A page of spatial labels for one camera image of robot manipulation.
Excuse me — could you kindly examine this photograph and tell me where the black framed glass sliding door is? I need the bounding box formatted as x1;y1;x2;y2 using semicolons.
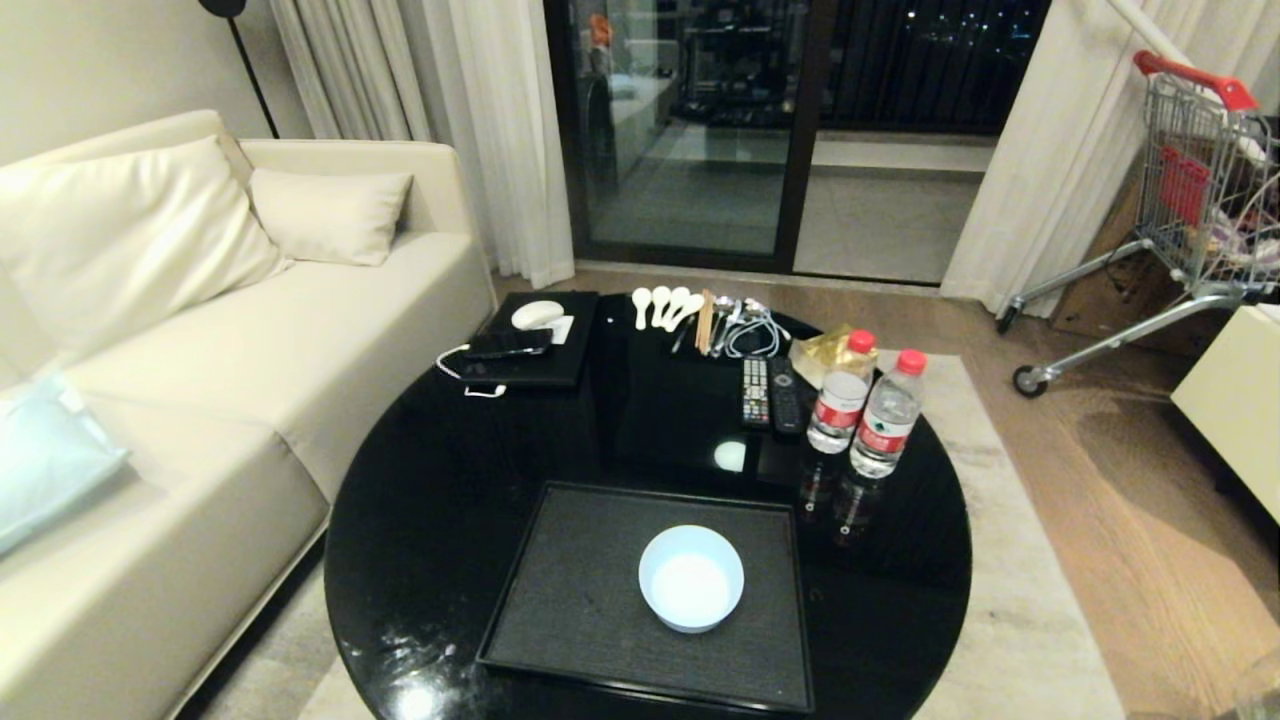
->
544;0;1053;285

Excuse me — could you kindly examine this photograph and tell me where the metal spoon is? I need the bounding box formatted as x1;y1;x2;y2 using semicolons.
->
709;296;745;359

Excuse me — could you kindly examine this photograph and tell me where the cream cabinet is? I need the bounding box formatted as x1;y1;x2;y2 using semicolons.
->
1171;303;1280;524

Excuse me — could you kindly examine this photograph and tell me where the coiled white cable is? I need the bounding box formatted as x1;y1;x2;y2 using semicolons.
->
722;299;791;359

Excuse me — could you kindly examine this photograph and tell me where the white round bowl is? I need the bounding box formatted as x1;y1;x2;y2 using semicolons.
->
638;525;746;635

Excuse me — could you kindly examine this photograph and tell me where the yellow snack packet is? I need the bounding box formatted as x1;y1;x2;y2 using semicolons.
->
789;325;880;390

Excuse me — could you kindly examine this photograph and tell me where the black laptop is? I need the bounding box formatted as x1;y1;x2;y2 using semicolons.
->
462;290;600;390

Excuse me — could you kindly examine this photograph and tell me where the metal shopping cart red handle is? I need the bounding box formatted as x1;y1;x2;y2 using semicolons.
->
996;50;1280;399

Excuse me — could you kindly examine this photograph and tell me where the white charging cable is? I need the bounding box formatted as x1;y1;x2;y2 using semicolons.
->
436;343;508;399

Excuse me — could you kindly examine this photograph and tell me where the large cream cushion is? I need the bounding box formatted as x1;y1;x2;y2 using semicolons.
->
0;135;293;361

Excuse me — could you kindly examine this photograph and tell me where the light blue cushion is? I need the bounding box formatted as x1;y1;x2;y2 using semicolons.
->
0;371;132;556

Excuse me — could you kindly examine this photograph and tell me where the cream sofa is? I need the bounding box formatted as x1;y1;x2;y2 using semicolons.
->
0;109;498;720

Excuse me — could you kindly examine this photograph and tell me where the black smartphone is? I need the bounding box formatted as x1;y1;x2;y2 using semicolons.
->
464;328;555;361

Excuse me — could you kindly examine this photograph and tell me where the round black glossy table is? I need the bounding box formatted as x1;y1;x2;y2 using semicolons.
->
323;291;973;720

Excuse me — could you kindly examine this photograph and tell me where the clear water bottle red cap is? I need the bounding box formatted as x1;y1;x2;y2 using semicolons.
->
849;348;928;480
806;329;878;456

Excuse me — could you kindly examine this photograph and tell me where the black floor lamp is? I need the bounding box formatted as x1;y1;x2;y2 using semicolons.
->
198;0;281;140

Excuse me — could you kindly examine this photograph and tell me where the black remote with coloured buttons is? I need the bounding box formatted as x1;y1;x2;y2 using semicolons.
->
740;356;772;430

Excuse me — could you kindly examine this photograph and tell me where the black rectangular tray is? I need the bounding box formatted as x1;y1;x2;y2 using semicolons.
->
476;481;815;714

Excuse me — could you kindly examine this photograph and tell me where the plain black remote control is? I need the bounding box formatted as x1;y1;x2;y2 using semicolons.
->
768;357;804;435

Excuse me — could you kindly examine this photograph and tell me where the white curtain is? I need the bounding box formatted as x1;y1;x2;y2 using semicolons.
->
270;0;577;290
940;0;1280;319

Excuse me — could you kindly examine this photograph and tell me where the small cream cushion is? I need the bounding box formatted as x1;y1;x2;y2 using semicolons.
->
247;168;414;267

